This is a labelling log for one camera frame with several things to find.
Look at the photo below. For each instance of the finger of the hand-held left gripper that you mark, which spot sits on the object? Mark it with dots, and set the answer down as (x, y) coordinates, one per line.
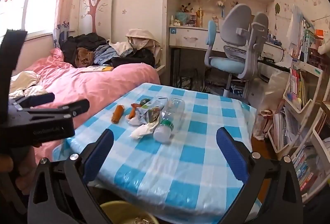
(74, 106)
(38, 99)

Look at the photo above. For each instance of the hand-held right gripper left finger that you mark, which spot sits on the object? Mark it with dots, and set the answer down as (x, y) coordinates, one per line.
(99, 154)

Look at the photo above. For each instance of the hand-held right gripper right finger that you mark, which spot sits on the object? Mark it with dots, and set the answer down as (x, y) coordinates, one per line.
(232, 154)

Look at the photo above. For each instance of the orange plush piece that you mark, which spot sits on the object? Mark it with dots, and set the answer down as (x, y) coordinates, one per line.
(117, 113)

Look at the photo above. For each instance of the white tissue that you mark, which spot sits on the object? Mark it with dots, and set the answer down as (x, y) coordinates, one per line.
(144, 131)

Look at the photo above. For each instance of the green and orange plush toy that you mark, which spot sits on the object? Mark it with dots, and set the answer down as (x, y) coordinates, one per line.
(132, 112)

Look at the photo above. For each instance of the yellow plastic bin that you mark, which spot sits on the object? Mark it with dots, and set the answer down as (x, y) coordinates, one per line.
(113, 209)

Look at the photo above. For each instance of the crushed drink carton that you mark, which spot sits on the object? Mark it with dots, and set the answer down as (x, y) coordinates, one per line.
(149, 113)

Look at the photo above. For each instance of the clear plastic bottle green label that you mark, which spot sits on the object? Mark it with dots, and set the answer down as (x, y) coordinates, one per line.
(172, 110)

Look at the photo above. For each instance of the person's left hand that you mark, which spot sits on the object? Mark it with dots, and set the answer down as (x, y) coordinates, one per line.
(9, 166)

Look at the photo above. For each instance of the cream crumpled garment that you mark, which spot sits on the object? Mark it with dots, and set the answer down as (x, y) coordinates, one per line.
(25, 82)

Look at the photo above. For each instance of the pink quilt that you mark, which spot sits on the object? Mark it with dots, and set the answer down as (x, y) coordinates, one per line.
(90, 85)

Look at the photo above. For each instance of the blue checkered tablecloth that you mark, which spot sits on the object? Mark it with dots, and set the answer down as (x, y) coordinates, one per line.
(196, 136)

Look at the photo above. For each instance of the yellow book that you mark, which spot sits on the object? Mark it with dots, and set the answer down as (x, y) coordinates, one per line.
(96, 69)

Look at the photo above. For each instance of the brown garment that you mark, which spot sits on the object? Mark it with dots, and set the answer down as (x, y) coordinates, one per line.
(83, 57)

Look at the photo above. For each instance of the stack of papers and booklets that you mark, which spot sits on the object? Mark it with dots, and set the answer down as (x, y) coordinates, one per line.
(283, 126)

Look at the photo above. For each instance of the blue garment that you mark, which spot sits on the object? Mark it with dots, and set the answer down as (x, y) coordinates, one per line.
(105, 54)

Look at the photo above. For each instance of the black clothing pile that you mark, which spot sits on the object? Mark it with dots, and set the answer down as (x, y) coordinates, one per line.
(85, 39)

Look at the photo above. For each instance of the row of colourful books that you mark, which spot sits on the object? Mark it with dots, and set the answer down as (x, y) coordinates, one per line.
(305, 170)

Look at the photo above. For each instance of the white garment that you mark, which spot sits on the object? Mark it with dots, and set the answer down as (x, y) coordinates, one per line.
(121, 47)

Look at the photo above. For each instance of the white book rack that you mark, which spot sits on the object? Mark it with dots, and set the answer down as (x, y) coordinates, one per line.
(291, 108)

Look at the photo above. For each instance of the clear plastic bag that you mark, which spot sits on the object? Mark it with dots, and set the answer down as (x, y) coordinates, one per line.
(274, 90)

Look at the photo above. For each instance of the black folded garment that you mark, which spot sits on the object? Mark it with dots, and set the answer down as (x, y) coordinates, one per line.
(136, 59)

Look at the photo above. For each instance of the white printer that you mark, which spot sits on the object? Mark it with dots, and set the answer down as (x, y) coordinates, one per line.
(265, 72)

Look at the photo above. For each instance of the beige fabric bag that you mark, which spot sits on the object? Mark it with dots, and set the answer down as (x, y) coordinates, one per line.
(141, 37)

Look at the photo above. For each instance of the white desk with drawers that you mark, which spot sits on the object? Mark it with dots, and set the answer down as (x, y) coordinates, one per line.
(190, 38)

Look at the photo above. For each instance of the grey blue desk chair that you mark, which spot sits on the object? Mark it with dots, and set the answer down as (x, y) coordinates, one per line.
(237, 23)

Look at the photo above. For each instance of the white cloth bundle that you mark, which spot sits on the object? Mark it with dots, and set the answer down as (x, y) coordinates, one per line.
(324, 46)

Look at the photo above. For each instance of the yellow white hanging ornament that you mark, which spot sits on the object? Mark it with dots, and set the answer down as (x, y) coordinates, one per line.
(220, 3)

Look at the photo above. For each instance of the pink tree wall sticker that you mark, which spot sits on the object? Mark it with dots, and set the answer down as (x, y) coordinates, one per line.
(92, 10)

